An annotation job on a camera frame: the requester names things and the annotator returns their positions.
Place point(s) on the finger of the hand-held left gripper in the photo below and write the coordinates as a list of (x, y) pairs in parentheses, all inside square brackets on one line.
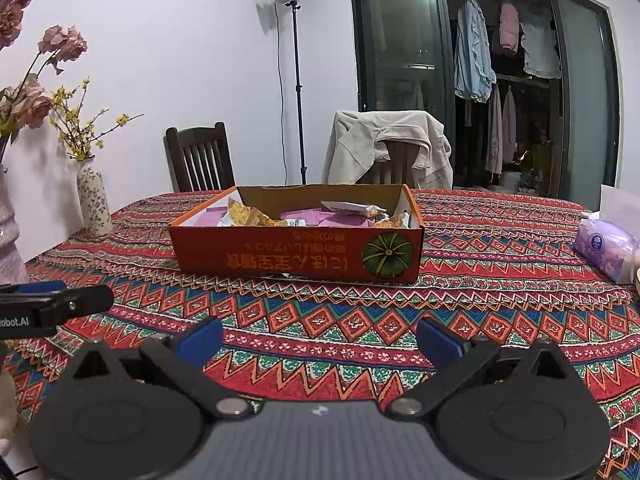
[(80, 302)]

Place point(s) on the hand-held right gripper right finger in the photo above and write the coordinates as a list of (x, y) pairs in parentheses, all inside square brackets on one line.
[(440, 342)]

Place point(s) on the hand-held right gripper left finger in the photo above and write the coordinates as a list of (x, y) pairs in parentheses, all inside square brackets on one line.
[(200, 341)]

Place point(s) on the orange cardboard box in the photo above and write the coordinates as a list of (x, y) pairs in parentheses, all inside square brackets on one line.
[(300, 255)]

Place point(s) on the pale pink vase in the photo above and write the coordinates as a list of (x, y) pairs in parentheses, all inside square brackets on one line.
[(10, 240)]

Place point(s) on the pale pink fuzzy cloth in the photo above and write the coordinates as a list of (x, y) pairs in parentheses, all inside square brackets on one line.
[(6, 410)]

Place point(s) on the white speckled vase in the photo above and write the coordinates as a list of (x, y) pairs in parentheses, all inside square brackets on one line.
[(95, 200)]

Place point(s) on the yellow flower branches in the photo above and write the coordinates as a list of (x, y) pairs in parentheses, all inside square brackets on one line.
[(84, 147)]

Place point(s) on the dark wooden chair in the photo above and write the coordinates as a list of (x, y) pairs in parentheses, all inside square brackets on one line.
[(200, 160)]

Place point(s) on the wooden chair with jacket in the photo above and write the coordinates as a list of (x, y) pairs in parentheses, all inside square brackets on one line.
[(395, 165)]

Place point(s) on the purple tissue pack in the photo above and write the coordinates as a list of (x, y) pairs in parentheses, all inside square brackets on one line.
[(605, 247)]

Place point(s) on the beige jacket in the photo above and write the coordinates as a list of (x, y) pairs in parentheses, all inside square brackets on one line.
[(360, 145)]

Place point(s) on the pale hanging long garments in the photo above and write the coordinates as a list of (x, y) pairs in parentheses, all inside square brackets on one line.
[(495, 130)]

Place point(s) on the wardrobe with hanging clothes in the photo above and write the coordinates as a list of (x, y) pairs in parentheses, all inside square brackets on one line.
[(400, 60)]

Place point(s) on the light blue hanging shirt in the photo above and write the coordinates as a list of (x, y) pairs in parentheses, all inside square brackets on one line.
[(472, 55)]

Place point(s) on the white hanging top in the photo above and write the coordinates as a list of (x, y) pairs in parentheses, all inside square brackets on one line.
[(540, 50)]

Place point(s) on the pink hanging garment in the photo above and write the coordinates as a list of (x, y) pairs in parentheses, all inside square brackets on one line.
[(507, 30)]

